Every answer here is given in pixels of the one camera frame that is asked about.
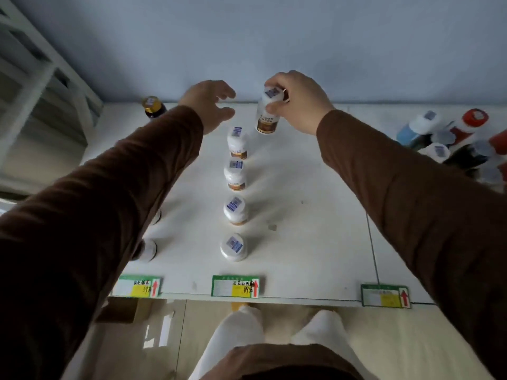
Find person's right hand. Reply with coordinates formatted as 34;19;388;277
264;70;336;136

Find person's left hand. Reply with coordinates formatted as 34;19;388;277
178;80;237;135

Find white bottle with brown label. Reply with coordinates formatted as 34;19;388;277
220;233;249;262
227;126;250;160
224;157;248;192
255;86;285;135
223;195;250;226

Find person's right forearm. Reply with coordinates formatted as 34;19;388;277
316;110;507;380

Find person's left forearm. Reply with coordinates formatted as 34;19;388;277
0;104;205;380

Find brown bottle with gold cap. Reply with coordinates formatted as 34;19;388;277
142;96;167;119

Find white bottle with dark label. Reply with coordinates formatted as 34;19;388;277
132;239;158;263

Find small bottle with white cap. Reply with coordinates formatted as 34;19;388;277
417;142;451;164

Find green and yellow price tag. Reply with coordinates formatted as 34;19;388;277
112;274;162;300
211;275;261;300
360;283;412;309

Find white shelf rack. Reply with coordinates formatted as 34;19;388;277
0;0;104;196

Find dark bottle with clear cap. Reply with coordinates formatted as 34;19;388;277
444;140;492;171

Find brown cardboard box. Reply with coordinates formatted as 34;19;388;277
95;297;154;324

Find person's white trousers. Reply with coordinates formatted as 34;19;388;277
189;305;378;380

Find red bottle with clear cap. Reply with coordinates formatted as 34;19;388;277
488;130;507;156

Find person's brown shirt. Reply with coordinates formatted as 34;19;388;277
200;343;365;380

